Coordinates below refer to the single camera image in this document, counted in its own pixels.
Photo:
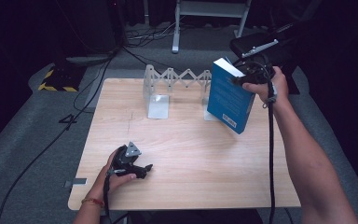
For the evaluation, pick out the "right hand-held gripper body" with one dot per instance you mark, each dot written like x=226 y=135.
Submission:
x=256 y=70

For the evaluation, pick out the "yellow black striped base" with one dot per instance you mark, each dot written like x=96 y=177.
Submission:
x=57 y=84

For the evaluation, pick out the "expandable metal book rack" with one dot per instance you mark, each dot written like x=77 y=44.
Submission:
x=158 y=107

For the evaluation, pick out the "blue book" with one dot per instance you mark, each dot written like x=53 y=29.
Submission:
x=227 y=96

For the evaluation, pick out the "person's right hand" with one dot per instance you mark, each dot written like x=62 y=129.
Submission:
x=279 y=87

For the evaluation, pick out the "grey tape strip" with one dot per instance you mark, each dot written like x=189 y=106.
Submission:
x=77 y=181

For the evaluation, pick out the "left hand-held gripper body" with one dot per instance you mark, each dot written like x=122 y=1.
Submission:
x=125 y=158

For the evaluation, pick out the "white metal table frame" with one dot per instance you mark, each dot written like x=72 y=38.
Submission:
x=209 y=9

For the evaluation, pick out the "person's left hand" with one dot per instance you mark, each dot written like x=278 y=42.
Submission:
x=118 y=183

